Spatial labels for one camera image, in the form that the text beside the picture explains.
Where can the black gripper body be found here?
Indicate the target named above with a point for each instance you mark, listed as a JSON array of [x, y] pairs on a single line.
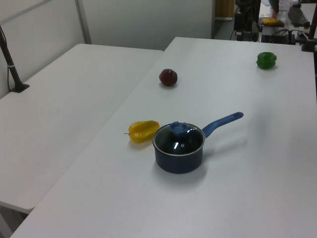
[[244, 5]]

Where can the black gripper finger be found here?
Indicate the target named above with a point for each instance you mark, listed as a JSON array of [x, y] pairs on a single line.
[[248, 22], [239, 22]]

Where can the glass lid with blue knob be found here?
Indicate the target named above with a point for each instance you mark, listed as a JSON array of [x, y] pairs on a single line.
[[178, 142]]

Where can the wooden panel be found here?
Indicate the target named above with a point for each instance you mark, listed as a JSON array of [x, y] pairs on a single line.
[[224, 8]]

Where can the yellow box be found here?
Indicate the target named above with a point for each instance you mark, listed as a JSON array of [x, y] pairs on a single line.
[[269, 21]]

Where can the black electronics box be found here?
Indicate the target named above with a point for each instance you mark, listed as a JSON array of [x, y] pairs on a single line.
[[277, 38]]

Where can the clear plastic bottle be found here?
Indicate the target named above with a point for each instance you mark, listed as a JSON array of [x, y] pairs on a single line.
[[283, 12]]

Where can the green toy bell pepper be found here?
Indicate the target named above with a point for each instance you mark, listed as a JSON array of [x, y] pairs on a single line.
[[266, 60]]

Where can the black keyboard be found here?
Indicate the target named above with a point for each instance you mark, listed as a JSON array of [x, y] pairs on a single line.
[[297, 15]]

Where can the brown pole with black base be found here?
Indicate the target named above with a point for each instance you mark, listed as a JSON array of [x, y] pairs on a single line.
[[310, 37]]

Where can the dark red toy apple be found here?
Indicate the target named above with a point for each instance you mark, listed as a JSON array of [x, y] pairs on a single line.
[[168, 77]]

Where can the yellow toy bell pepper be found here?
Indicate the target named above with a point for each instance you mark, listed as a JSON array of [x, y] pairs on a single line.
[[142, 132]]

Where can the dark blue saucepan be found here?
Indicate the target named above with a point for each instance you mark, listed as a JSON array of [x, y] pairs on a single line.
[[178, 162]]

